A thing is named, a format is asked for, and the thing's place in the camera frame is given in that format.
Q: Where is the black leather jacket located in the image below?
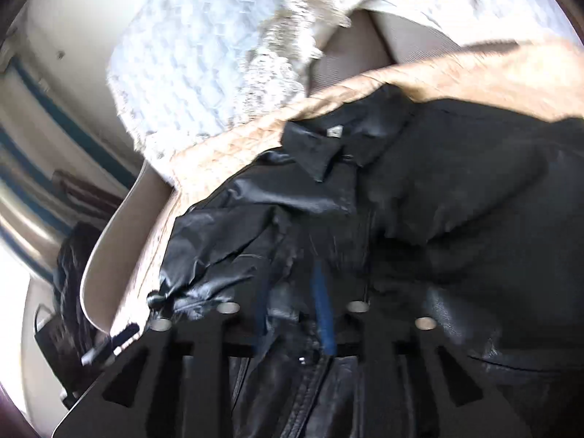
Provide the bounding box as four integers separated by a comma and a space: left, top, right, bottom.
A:
147, 85, 583, 437

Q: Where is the white lace pillow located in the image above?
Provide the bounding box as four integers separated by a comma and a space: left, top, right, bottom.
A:
107, 0, 366, 182

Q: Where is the grey upholstered headboard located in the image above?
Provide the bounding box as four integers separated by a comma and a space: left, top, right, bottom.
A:
308, 10, 461, 93

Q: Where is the beige quilted bedspread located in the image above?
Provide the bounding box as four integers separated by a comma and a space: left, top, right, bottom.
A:
110, 41, 583, 332

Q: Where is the white embossed pillow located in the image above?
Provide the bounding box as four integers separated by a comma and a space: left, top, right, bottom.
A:
364, 0, 581, 46

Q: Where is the beige bed frame edge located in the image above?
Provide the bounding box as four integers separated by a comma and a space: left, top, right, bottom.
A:
80, 162, 172, 333

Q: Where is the brown wooden object by wall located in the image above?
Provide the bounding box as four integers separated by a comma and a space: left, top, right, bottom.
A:
51, 170, 123, 230

